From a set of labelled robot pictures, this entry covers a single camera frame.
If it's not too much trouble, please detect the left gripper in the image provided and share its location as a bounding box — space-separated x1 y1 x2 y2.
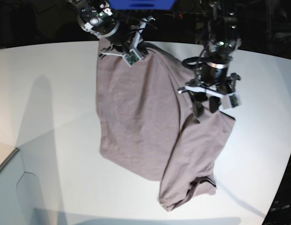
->
178 73 241 122

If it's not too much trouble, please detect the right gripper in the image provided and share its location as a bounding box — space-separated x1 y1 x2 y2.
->
99 17 156 59

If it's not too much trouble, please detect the mauve t-shirt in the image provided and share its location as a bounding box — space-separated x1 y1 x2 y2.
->
96 44 235 211

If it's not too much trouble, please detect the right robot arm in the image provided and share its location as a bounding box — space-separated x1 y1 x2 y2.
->
68 0 157 67

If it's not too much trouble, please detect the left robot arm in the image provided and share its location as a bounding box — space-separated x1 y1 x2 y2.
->
178 0 241 119

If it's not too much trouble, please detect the blue box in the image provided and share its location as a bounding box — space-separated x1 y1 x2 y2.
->
108 0 175 10

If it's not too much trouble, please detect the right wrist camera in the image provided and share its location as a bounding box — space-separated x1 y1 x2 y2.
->
123 49 144 67

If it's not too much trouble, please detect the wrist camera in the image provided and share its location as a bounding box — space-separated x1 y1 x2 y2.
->
220 92 241 110
123 49 144 67

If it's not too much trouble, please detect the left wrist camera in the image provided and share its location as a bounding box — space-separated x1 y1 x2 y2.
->
220 92 241 110

